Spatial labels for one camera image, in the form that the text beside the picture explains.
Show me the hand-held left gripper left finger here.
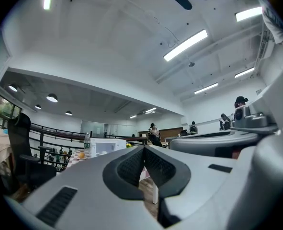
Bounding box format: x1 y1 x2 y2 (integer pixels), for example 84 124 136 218
23 145 161 230

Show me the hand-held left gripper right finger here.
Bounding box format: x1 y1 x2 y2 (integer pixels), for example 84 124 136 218
144 145 246 230

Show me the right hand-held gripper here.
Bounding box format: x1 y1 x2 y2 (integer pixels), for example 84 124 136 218
169 105 280 157

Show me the white microwave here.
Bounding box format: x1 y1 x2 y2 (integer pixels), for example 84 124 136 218
90 138 127 158

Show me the red checkered tablecloth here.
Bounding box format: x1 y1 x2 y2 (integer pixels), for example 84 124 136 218
66 149 86 169

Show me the wooden table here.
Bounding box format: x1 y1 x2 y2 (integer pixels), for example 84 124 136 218
126 140 170 149

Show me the white table leg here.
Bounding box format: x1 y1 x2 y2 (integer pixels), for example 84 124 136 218
152 183 159 205

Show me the clear plastic water bottle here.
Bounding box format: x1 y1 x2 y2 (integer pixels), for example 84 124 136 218
83 132 91 157

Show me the dark metal railing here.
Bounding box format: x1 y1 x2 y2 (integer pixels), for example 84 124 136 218
28 122 147 167

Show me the black office chair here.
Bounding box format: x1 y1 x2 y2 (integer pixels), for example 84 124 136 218
6 112 57 191

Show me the dark framed window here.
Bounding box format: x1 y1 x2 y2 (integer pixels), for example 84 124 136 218
0 92 23 129

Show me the person's white shirt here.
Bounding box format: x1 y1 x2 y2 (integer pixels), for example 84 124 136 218
255 0 283 45

